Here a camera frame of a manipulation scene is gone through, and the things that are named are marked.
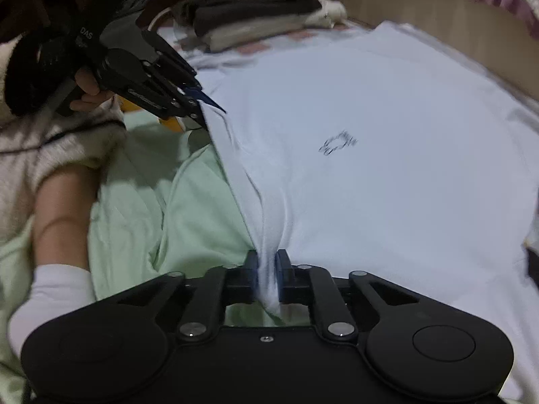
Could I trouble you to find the beige folded garment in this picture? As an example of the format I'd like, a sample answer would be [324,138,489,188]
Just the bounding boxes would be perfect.
[185,12,333,51]

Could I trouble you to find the dark grey folded garment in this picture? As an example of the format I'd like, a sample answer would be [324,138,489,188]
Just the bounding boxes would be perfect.
[175,0,323,36]

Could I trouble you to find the person's left hand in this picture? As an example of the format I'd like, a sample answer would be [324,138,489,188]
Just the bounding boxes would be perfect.
[69,67,114,112]

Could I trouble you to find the person's leg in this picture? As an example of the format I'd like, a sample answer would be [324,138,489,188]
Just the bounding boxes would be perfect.
[34,164,99,270]

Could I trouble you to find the dark cloth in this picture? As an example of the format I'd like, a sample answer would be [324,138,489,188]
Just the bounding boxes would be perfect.
[524,202,539,291]

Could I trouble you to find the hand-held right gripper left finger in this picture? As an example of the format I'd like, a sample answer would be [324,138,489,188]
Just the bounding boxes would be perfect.
[115,249,259,343]

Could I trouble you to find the small white plush toy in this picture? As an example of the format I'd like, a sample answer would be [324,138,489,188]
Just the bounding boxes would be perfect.
[305,0,348,30]

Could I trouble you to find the light green cloth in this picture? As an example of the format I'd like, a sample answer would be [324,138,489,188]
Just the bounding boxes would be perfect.
[0,109,291,404]

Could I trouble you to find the person's left forearm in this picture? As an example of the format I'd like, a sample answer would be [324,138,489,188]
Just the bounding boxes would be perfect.
[0,29,127,236]

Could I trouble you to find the white sock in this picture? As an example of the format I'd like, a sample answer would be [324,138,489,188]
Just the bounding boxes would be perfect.
[8,263,97,358]

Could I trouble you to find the white shirt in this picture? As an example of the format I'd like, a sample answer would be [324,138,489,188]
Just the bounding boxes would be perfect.
[196,20,539,404]

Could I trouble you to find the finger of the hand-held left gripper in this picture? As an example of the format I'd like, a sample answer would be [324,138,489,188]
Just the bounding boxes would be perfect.
[122,88,208,129]
[141,29,226,112]

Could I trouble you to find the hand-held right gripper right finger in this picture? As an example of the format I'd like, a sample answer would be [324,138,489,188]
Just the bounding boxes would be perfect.
[275,249,420,343]

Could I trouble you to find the checked bedsheet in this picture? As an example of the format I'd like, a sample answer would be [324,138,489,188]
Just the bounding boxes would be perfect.
[160,19,380,72]

